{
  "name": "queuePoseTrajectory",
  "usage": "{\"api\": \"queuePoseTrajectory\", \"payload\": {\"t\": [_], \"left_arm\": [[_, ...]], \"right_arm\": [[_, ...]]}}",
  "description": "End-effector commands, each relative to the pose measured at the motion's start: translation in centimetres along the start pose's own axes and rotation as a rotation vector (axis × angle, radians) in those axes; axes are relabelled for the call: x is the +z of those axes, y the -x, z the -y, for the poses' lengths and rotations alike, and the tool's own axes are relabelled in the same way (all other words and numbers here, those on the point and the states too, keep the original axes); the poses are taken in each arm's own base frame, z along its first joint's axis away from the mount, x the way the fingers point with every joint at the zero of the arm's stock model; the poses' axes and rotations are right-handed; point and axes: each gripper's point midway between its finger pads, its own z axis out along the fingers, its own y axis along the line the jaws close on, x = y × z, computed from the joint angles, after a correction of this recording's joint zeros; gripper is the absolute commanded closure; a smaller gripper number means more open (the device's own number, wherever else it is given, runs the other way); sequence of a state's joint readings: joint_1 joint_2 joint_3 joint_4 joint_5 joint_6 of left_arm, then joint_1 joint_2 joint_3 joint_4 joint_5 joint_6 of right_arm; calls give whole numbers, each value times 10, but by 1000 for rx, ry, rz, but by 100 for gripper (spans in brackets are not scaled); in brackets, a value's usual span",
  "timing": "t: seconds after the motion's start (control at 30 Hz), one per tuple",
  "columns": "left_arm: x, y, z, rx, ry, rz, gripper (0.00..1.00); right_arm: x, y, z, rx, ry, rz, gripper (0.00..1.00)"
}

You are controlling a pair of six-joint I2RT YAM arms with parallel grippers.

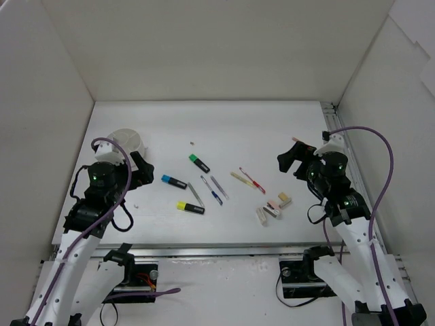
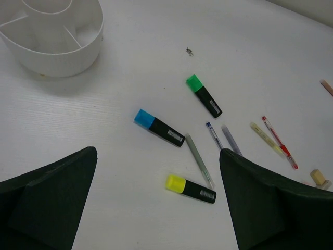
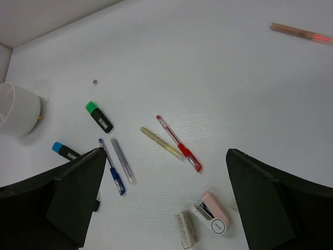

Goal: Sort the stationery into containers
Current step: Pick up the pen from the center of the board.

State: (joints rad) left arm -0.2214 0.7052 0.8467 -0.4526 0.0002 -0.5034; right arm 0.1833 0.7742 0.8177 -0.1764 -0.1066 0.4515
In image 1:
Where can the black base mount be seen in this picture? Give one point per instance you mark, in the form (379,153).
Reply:
(295,288)
(143,278)

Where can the aluminium rail right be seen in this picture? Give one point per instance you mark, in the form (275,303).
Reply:
(333,122)

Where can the white round divided container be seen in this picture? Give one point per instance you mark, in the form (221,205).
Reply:
(130,141)

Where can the beige yellow pen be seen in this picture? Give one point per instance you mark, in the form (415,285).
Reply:
(241,179)

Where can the white eraser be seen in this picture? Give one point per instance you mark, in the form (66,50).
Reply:
(283,204)

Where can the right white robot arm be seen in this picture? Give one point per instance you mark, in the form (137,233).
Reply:
(376,297)

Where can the blue cap highlighter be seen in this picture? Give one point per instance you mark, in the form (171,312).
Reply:
(174,182)

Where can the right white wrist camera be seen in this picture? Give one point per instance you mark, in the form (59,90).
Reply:
(332,143)

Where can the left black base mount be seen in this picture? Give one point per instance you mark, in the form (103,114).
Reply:
(143,278)

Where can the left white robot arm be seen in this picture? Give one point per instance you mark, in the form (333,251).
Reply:
(63,300)

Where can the yellow cap highlighter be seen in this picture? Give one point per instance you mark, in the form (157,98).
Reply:
(191,208)

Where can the aluminium rail front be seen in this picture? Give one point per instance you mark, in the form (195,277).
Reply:
(180,251)

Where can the green cap highlighter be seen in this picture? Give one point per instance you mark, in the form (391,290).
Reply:
(199,163)

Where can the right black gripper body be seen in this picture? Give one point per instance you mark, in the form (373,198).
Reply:
(302,160)

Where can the yellow eraser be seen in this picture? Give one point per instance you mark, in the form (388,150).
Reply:
(283,196)

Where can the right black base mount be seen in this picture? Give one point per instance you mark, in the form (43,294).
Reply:
(295,288)

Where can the aluminium rail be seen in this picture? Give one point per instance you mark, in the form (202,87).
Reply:
(333,122)
(180,251)

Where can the blue gel pen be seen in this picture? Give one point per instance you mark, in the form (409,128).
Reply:
(219,200)

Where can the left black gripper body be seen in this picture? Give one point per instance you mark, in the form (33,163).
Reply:
(136,170)

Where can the grey purple pen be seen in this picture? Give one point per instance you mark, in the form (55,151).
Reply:
(220,188)

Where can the red gel pen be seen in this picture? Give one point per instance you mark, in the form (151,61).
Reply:
(255,183)

